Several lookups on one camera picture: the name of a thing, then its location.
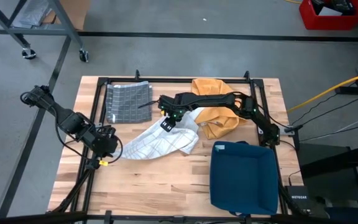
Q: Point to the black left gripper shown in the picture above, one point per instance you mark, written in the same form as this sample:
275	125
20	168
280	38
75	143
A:
102	143

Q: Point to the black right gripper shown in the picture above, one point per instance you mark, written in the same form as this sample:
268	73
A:
172	105

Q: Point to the white striped towel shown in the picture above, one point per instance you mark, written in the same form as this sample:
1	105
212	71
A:
154	143

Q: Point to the grey checked towel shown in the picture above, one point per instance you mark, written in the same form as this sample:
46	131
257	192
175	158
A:
129	102

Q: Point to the orange towel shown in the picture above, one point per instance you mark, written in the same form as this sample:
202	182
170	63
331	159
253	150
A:
216	124

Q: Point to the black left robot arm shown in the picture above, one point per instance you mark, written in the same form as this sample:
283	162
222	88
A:
67	119

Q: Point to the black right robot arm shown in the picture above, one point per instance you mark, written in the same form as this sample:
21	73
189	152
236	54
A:
216	99

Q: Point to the blue fabric bin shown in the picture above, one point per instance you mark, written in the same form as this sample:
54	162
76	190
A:
244	180

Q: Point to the brown cardboard box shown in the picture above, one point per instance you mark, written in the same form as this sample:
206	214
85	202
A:
76	12

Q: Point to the grey metal wheeled cart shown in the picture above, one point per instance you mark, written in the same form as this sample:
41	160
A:
60	15

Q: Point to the grey plastic bag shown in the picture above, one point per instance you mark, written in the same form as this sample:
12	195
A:
33	14

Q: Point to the red plastic bin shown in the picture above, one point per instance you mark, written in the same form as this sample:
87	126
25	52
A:
309	21

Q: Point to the black side table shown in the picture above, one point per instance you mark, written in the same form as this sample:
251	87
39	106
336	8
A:
337	161

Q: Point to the black electronic device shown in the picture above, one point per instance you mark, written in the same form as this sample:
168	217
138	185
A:
334	4

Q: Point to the black metal table frame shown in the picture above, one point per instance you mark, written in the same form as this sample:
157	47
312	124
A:
166	80

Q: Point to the black Netgear network switch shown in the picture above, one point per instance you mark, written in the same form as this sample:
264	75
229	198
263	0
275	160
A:
297	199

